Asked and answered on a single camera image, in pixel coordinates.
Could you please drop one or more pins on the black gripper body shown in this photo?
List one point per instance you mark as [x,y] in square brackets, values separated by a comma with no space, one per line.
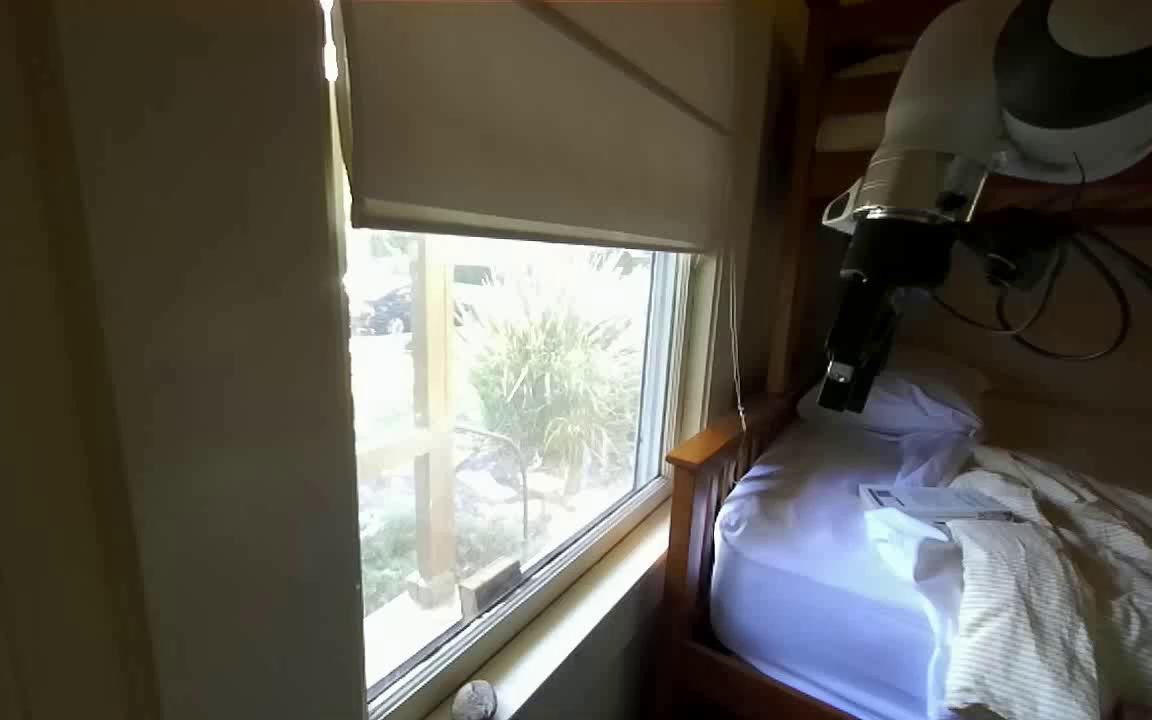
[887,254]

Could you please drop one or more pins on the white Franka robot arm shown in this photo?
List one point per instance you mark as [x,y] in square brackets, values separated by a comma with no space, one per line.
[961,93]

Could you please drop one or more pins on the white bed sheet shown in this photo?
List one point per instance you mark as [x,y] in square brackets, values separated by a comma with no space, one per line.
[916,406]

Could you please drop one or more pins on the white sheeted mattress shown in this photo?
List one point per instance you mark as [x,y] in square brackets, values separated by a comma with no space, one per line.
[801,561]

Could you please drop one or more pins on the green shrub outside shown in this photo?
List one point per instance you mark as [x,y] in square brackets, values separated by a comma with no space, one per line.
[557,384]

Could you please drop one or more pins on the white crumpled blanket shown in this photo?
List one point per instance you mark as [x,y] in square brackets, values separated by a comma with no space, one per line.
[1069,584]

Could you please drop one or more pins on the white framed window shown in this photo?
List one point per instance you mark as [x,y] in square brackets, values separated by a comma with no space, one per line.
[520,425]

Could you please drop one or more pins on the beige roller blind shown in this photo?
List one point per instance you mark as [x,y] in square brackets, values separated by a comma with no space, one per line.
[539,122]

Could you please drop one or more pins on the window latch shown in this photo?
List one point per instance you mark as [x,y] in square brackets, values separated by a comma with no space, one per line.
[490,584]

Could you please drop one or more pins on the wooden railing outside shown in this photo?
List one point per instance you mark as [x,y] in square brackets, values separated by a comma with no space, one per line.
[433,425]

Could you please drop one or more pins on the dark car outside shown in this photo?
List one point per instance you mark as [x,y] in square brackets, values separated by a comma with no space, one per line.
[385,313]

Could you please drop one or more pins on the round grey knob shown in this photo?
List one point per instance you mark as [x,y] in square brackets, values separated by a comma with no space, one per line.
[475,702]

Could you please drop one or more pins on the wooden bunk bed frame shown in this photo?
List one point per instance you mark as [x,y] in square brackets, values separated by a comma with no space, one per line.
[700,465]

